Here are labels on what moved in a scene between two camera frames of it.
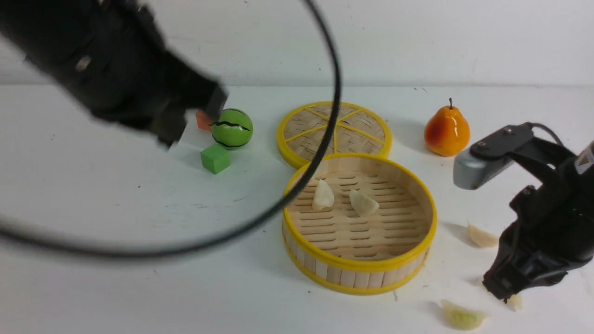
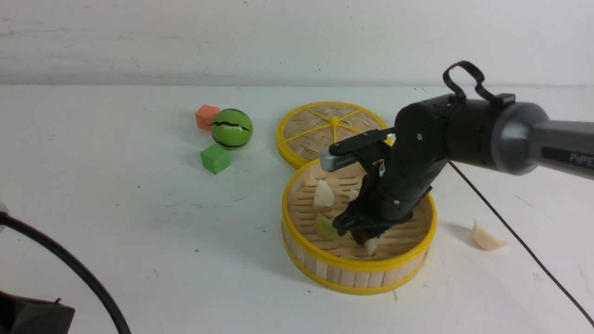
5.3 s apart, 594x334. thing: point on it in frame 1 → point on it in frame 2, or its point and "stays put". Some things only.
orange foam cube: x=203 y=120 stays put
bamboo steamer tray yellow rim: x=362 y=223 stays put
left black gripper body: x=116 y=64 → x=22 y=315
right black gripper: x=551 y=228 → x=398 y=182
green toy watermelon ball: x=234 y=130 stays put
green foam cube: x=215 y=158 stays put
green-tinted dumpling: x=515 y=302 → x=325 y=228
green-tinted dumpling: x=461 y=318 → x=371 y=244
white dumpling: x=324 y=196 stays put
